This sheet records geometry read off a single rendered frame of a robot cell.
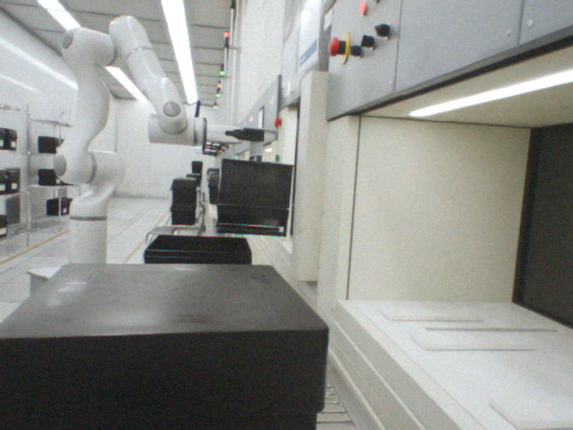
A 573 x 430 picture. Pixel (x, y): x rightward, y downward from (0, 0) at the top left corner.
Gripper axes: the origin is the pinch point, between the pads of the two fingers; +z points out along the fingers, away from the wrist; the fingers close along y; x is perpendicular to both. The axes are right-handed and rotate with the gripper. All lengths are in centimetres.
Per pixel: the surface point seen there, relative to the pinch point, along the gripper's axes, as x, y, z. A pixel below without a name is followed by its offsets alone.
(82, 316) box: -23, 101, -25
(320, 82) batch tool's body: 12.7, 26.9, 12.4
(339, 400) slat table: -49, 69, 10
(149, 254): -32.9, 22.6, -27.8
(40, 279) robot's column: -51, -22, -67
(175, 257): -33.3, 22.8, -21.5
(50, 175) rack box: -44, -641, -251
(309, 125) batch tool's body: 1.9, 27.0, 10.3
